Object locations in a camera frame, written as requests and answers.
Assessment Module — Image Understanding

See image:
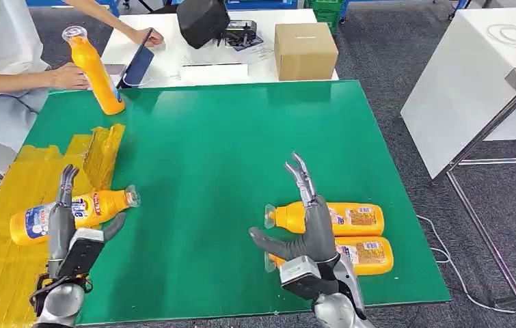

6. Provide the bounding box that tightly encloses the person's left hand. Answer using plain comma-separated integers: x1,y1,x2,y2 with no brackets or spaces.
129,27,165,49

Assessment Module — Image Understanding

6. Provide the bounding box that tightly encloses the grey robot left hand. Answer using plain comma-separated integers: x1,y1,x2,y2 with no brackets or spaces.
47,164,126,278

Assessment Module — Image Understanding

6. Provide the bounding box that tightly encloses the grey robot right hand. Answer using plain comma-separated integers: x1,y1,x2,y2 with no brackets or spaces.
247,152,339,264

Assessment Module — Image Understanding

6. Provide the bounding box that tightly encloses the person's right hand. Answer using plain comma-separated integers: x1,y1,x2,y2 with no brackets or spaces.
49,61,92,91

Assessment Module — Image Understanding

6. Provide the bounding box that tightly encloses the orange drink bottle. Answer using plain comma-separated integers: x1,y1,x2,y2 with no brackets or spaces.
62,25,126,116
264,202,385,238
9,184,141,247
264,236,395,277

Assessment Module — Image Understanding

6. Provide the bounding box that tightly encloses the blue tablet with cover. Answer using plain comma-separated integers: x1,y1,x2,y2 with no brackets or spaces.
116,27,156,90

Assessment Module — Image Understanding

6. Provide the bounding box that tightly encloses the black bag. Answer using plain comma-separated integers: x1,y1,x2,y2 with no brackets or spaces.
176,0,232,50

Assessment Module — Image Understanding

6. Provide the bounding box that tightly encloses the flat white box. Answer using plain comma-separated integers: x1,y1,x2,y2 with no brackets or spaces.
179,62,249,85

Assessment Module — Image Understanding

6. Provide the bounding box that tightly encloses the black electronic device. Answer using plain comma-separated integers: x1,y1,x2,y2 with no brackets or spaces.
222,20,265,52

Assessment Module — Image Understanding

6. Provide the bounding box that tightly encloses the green table mat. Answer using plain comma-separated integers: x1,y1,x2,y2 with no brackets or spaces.
24,80,452,326

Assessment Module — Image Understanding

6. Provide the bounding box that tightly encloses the brown cardboard box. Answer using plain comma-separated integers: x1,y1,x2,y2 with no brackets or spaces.
273,23,340,82

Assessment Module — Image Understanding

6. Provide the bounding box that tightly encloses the green plastic crate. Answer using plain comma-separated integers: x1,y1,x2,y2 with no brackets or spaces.
305,0,345,34

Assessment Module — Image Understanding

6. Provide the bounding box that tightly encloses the large white slanted table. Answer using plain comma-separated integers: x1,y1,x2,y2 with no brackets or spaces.
400,8,516,180

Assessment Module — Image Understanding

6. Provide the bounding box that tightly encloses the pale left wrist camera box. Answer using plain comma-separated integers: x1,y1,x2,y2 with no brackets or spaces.
57,228,105,279

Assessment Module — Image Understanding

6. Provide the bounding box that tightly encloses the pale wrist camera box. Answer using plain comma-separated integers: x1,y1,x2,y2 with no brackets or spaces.
278,256,340,301
57,228,105,279

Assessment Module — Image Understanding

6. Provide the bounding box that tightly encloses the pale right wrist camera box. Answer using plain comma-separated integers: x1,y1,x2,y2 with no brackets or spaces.
278,256,340,301

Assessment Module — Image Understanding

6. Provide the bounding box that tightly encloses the blue metal frame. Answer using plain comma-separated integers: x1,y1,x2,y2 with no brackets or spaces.
25,0,120,19

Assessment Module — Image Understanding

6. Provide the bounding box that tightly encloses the white floor cable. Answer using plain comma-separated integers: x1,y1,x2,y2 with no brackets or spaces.
418,215,516,315

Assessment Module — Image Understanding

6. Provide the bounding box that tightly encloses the metal table frame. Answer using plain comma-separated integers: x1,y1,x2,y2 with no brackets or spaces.
433,96,516,310

